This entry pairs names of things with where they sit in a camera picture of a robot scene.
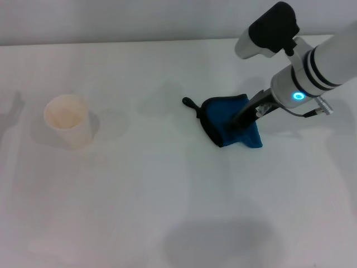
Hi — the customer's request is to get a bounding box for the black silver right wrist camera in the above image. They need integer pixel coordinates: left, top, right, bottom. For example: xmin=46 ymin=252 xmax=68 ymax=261
xmin=235 ymin=1 xmax=301 ymax=60

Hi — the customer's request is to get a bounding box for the blue rag with black trim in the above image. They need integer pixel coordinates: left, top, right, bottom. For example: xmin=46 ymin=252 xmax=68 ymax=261
xmin=181 ymin=94 xmax=264 ymax=150

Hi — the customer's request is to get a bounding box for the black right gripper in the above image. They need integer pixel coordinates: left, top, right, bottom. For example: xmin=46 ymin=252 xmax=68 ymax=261
xmin=226 ymin=88 xmax=277 ymax=131

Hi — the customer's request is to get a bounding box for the white paper cup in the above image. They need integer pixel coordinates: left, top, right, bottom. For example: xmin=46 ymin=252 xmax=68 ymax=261
xmin=44 ymin=94 xmax=94 ymax=149

